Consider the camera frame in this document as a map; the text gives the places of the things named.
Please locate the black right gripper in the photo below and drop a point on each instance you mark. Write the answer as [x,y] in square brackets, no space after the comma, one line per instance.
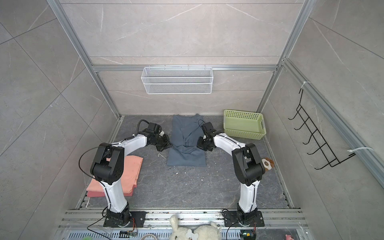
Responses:
[200,145]

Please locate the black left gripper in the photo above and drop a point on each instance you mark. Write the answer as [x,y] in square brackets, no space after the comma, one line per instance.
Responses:
[167,144]

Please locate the blue-grey t-shirt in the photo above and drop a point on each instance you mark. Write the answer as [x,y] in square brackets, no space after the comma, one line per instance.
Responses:
[185,134]

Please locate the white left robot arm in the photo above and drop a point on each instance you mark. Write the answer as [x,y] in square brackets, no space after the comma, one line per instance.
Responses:
[108,166]

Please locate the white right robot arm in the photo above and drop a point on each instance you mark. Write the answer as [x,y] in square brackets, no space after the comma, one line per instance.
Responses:
[248,167]

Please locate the folded pink t-shirt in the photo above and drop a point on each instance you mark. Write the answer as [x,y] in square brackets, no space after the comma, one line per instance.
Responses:
[132,167]

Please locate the light green plastic basket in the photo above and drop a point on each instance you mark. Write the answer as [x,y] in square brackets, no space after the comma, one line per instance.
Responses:
[242,124]

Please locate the small brown plush toy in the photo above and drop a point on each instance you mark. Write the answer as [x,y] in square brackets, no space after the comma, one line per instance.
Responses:
[269,164]

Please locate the white plush toy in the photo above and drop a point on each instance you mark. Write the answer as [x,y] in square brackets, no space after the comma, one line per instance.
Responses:
[204,232]

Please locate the white wire mesh basket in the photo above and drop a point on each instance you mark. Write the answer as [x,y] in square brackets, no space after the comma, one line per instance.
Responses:
[177,80]

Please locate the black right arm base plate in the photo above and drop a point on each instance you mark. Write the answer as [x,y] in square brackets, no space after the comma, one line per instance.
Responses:
[229,220]

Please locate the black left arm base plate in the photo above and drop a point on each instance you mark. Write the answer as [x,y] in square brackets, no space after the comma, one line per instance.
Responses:
[138,219]

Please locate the aluminium front rail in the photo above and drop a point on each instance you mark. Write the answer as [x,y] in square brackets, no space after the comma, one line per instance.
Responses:
[160,219]

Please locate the black wire hook rack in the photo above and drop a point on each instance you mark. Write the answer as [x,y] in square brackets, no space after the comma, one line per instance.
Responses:
[316,137]

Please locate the aluminium frame post left corner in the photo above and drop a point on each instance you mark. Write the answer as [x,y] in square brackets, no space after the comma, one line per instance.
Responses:
[71,33]

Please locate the aluminium frame post corner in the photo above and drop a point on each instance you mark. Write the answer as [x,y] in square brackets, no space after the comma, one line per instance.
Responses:
[71,33]
[303,16]

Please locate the aluminium frame post right corner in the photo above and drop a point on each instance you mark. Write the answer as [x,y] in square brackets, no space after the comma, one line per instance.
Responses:
[303,16]

